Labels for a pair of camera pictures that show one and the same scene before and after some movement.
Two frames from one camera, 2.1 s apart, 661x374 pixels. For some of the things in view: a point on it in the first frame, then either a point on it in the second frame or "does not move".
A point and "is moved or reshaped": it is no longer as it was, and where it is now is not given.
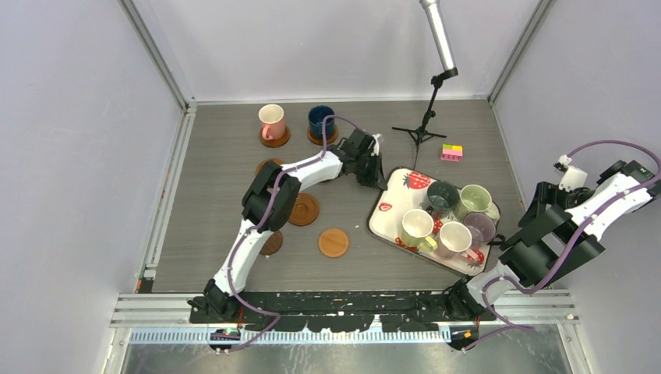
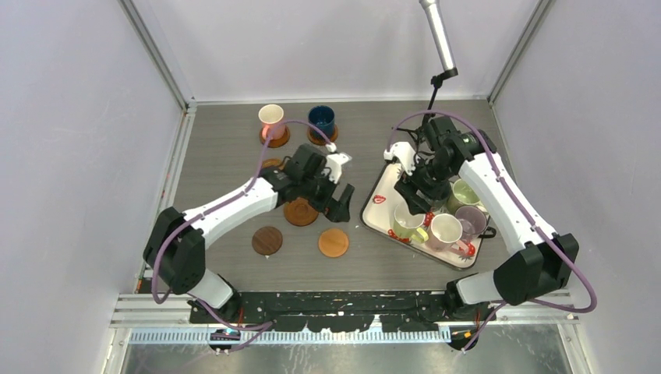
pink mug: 272,118 does not move
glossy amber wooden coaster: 305,209 does not move
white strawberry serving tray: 451,224 is moved or reshaped
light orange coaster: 333,242 does not move
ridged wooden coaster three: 262,164 does not move
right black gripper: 546,193 → 408,187
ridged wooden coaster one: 277,142 does not move
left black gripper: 375,177 → 335,211
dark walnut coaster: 272,244 does not move
